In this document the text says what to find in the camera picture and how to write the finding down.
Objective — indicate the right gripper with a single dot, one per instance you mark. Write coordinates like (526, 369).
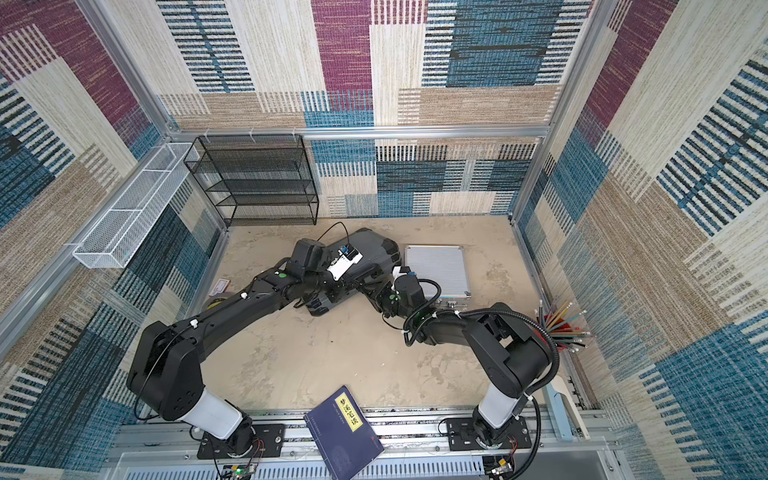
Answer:
(390, 298)

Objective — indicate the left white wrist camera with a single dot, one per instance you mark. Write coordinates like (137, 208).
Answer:
(347, 257)

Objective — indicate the small silver aluminium case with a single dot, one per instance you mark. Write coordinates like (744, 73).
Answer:
(445, 265)

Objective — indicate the light blue stapler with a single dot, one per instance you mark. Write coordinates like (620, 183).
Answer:
(565, 416)

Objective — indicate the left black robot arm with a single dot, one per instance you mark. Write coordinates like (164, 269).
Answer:
(166, 370)

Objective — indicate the large black poker case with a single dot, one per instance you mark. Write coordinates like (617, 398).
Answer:
(374, 257)

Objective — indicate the red pencil cup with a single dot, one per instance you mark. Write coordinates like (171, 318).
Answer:
(566, 327)

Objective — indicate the small pink card packet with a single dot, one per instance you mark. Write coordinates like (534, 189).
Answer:
(219, 287)

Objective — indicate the dark blue book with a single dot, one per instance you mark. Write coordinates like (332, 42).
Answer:
(343, 436)

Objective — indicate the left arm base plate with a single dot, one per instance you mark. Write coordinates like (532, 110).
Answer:
(262, 440)

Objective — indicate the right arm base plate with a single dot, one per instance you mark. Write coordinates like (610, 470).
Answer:
(462, 435)

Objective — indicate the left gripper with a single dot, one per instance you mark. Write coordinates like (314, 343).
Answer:
(344, 288)

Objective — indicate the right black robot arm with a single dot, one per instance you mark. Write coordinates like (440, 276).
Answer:
(516, 352)

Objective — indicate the black wire shelf rack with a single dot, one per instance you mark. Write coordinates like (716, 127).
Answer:
(255, 180)

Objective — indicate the white mesh wall basket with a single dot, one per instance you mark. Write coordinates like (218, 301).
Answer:
(113, 241)

